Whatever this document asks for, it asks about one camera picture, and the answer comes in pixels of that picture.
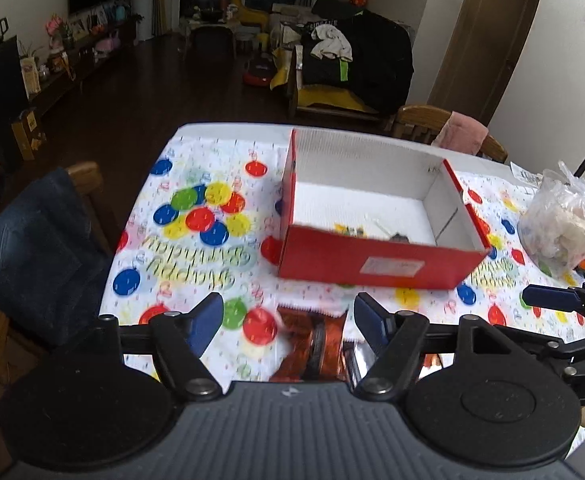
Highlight red cardboard box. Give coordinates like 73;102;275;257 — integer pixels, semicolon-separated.
278;128;491;290

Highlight white shirt on pile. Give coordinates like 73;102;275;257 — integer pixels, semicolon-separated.
311;24;353;63

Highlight blue denim jeans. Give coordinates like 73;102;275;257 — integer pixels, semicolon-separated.
0;168;111;349

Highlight brown foil snack bag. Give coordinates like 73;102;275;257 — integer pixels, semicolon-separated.
270;306;347;382

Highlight balloon birthday tablecloth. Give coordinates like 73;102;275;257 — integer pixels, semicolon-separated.
100;124;585;386

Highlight yellow snack packet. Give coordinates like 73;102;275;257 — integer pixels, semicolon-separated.
334;223;366;237

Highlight wooden chair with jeans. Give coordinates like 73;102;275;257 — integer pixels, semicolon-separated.
0;162;119;385

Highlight pink cloth on chair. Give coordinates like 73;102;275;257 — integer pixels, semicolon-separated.
431;112;489;155

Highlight large clear plastic bag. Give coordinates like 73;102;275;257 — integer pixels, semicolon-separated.
517;162;585;278

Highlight clear lollipop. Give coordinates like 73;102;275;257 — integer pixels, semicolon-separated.
372;218;410;243

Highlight far wooden chair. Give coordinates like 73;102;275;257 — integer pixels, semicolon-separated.
391;104;509;164

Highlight silver foil snack bag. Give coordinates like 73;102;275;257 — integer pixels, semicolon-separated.
343;341;376;389

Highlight black clothes pile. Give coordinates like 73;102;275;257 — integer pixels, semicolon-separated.
301;0;414;114

